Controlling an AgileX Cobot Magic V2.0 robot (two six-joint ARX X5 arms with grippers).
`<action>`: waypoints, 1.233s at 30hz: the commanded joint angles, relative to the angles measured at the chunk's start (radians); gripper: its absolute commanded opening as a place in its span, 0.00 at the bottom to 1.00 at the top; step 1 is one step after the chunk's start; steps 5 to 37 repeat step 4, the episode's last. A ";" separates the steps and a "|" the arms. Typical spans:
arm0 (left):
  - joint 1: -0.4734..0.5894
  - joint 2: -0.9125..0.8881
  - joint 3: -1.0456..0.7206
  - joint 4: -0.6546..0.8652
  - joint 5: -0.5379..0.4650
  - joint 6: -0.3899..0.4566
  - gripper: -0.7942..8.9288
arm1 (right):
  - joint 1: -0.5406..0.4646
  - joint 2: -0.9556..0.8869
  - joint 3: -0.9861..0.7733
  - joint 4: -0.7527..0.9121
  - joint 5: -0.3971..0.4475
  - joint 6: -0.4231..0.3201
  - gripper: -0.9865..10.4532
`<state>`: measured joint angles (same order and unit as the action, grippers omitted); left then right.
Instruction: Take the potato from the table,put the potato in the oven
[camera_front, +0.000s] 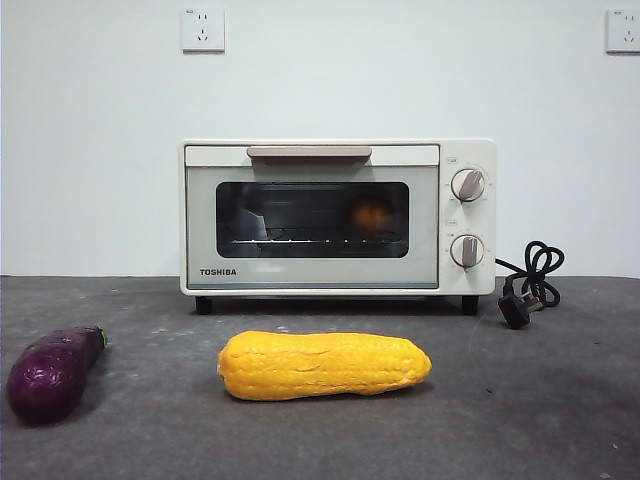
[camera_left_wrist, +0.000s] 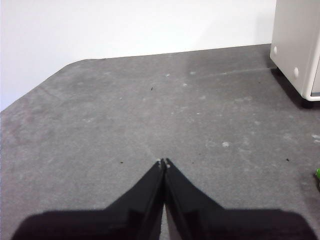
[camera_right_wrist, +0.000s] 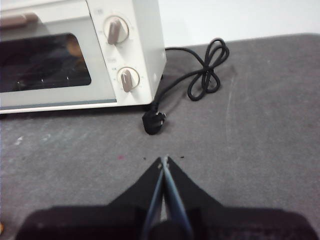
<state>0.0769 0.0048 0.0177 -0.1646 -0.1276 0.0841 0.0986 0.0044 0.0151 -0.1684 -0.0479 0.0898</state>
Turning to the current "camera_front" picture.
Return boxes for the brown potato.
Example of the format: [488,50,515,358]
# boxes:
[348,195,395,241]

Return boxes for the metal wire oven rack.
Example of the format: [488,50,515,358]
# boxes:
[231,237,402,247]

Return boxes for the glass oven door with handle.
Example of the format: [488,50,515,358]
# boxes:
[183,143,441,291]

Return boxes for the black oven power cable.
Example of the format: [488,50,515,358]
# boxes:
[494,240,566,331]

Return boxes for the yellow corn cob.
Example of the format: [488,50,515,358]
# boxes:
[216,330,433,401]

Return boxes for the large round oven knob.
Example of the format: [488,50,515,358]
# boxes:
[450,168,489,203]

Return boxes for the white Toshiba toaster oven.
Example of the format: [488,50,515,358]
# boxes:
[179,138,498,316]

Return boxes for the small round oven knob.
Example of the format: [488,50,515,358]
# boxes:
[449,233,485,269]

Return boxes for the purple eggplant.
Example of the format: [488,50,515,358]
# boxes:
[6,324,111,427]

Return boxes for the white wall socket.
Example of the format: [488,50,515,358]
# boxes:
[181,7,226,55]
[605,8,640,55]

